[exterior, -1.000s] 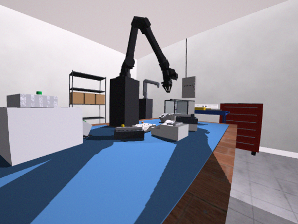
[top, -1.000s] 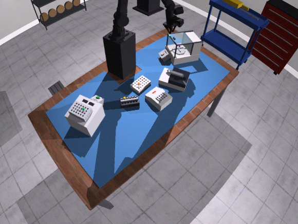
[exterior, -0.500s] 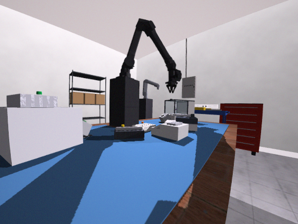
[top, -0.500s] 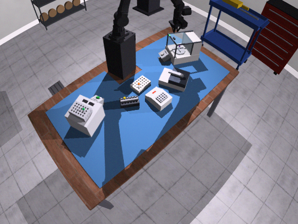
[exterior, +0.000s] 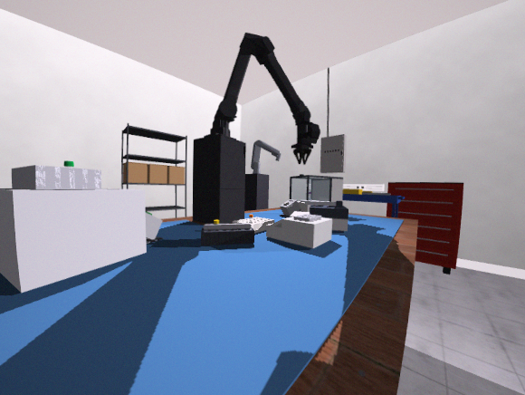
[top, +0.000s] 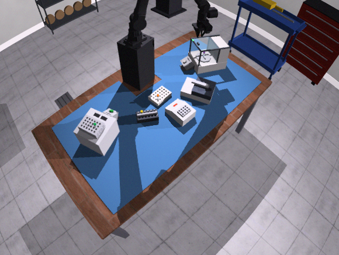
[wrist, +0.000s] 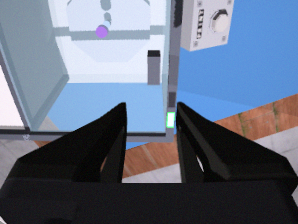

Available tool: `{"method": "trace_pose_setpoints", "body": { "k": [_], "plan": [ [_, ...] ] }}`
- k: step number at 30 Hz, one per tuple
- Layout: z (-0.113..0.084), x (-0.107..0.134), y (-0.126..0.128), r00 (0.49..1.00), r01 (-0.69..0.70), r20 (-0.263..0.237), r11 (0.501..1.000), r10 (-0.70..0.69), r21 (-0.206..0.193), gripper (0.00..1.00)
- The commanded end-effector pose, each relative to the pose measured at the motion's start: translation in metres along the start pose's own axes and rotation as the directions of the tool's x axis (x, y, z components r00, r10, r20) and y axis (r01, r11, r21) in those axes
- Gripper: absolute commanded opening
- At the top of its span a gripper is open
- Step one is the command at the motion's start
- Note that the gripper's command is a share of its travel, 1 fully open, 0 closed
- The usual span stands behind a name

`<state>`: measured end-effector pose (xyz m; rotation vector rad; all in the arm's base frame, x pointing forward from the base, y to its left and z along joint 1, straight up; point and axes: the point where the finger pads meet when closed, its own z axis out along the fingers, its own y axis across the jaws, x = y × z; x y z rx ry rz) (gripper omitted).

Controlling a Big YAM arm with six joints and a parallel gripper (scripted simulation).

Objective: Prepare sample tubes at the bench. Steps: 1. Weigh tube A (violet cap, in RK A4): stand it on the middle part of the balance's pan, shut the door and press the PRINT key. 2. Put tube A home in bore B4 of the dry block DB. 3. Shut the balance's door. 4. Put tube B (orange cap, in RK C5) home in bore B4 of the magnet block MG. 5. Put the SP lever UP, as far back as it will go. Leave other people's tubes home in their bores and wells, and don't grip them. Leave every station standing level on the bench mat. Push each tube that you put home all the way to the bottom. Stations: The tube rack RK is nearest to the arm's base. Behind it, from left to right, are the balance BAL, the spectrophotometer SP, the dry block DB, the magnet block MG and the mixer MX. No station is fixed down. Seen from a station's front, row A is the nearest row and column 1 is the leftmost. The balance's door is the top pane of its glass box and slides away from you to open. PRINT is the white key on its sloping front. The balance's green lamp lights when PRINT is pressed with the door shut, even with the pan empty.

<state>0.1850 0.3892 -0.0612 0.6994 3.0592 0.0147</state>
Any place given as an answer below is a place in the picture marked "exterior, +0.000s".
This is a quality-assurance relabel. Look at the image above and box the white tube rack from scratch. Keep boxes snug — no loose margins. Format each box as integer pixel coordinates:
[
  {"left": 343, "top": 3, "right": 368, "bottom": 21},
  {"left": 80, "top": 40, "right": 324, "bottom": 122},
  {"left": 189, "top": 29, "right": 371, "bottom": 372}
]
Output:
[{"left": 233, "top": 217, "right": 275, "bottom": 233}]

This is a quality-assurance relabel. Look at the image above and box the blue bench mat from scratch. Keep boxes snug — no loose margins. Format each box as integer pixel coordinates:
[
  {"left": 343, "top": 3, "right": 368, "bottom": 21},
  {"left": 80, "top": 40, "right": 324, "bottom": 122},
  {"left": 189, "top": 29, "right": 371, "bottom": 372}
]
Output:
[{"left": 0, "top": 217, "right": 404, "bottom": 395}]

